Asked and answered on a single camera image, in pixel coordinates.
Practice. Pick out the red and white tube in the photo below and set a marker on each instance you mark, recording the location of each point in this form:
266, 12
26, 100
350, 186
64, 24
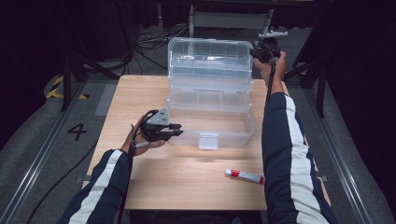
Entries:
247, 176

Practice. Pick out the clear plastic storage box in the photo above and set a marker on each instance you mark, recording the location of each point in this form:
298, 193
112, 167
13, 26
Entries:
211, 93

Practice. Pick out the black metal stand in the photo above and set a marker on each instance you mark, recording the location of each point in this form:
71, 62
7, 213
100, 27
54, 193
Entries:
320, 87
67, 81

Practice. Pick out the person's right hand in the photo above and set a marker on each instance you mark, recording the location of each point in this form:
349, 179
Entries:
278, 71

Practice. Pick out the yellow and black floor tape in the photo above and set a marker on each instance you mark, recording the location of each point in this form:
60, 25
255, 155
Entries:
54, 91

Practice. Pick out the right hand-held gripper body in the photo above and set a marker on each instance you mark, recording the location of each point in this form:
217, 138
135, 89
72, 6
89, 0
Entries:
267, 49

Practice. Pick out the white metal frame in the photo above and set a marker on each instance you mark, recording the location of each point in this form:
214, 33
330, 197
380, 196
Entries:
230, 20

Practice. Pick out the metal floor rail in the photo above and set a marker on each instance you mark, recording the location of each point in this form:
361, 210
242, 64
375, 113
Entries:
339, 161
37, 161

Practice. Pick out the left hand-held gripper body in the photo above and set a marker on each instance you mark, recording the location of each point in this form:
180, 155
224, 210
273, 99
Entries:
157, 119

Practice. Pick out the person's left hand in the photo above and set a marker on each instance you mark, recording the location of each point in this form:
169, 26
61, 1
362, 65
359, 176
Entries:
140, 146

